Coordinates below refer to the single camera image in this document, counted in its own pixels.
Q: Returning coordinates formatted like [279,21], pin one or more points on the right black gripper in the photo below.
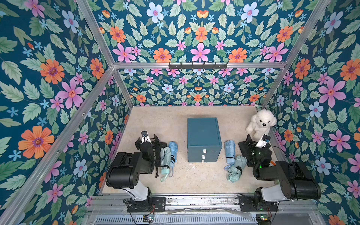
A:
[246,149]

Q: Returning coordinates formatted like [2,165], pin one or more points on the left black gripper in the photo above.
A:
[153,145]

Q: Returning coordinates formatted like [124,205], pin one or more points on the light blue umbrella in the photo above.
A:
[173,150]
[229,153]

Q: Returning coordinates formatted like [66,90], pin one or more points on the teal plastic drawer cabinet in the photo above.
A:
[203,140]

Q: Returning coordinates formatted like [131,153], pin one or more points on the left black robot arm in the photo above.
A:
[126,168]

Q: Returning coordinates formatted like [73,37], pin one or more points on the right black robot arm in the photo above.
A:
[294,179]

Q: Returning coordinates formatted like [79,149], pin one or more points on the left mint green umbrella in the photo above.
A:
[165,159]

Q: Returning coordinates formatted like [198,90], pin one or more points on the mint green umbrella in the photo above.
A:
[235,170]
[165,159]

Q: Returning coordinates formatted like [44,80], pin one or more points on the right mint green umbrella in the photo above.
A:
[235,170]

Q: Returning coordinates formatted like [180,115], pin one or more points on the white plush dog toy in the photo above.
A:
[261,124]

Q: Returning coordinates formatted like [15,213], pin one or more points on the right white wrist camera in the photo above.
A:
[264,142]

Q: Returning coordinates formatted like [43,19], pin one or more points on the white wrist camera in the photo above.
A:
[264,142]
[145,137]

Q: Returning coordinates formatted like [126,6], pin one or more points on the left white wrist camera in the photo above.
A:
[145,137]

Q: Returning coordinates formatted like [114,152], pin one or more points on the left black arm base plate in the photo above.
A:
[151,204]

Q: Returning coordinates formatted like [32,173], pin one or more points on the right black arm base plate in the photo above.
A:
[256,204]

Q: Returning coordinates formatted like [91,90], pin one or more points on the black wall hook rail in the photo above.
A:
[189,66]

